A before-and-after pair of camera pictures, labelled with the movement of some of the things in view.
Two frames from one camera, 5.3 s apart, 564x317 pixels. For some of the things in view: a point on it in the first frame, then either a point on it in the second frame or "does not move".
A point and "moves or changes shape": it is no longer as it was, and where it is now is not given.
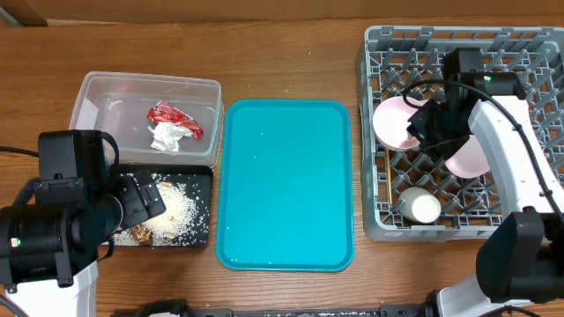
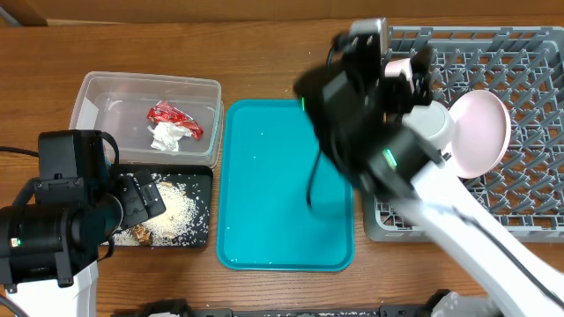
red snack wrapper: [165, 112] does not move
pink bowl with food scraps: [390, 121] moves or changes shape
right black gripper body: [441, 127] -> [390, 99]
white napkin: [166, 136] does not move
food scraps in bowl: [144, 236] does not move
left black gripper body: [134, 207] does not move
